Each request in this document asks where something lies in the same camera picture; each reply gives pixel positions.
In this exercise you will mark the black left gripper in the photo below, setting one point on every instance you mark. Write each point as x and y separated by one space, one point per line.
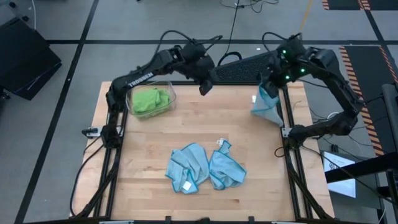
203 71

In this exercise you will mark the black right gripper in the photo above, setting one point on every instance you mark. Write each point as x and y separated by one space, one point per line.
281 70

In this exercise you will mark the blue microfiber towel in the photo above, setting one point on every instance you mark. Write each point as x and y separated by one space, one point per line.
186 165
265 107
225 169

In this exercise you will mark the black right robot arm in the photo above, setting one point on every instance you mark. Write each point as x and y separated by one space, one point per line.
339 87

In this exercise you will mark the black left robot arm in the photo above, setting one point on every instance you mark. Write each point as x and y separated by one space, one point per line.
140 79

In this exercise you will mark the black perforated computer case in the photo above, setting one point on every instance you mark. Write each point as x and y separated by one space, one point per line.
242 70

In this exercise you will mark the clear plastic bin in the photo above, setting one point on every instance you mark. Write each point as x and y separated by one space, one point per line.
172 90

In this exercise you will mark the black power adapter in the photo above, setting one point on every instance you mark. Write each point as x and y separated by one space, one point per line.
335 148

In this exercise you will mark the black mat with orange stripes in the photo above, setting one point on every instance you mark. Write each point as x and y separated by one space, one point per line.
342 3
363 77

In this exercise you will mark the white printed paper sheet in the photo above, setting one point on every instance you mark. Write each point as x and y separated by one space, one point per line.
340 186

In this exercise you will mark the black metal stand beam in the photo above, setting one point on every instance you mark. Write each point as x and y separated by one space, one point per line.
360 168

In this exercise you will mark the large black equipment case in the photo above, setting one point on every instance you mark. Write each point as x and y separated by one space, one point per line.
25 59

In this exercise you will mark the black metal table frame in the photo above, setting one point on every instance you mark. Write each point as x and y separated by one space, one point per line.
233 83

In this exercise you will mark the silver right base bracket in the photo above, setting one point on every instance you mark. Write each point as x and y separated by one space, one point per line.
285 130

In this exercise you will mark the silver base bracket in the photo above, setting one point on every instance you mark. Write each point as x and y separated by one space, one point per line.
285 130
93 131

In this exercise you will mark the silver left base bracket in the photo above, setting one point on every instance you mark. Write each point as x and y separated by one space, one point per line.
93 131

